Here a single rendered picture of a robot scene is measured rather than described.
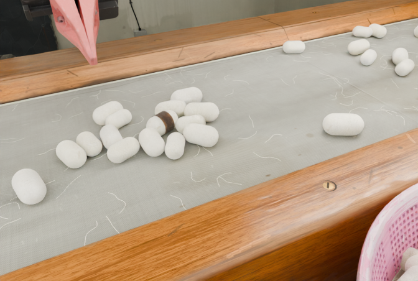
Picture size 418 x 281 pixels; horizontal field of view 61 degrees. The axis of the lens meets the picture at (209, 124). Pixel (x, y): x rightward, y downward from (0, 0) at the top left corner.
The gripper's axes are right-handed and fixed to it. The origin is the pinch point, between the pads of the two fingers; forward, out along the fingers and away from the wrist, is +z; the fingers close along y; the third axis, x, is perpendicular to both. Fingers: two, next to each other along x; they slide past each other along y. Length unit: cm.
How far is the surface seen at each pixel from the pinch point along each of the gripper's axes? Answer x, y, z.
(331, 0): 121, 166, -83
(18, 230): -2.8, -9.3, 15.2
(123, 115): 3.0, 1.5, 6.0
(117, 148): -1.3, -0.5, 10.8
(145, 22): 166, 59, -124
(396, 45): 6.6, 46.7, 4.8
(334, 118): -5.1, 19.2, 15.3
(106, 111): 3.6, 0.0, 4.9
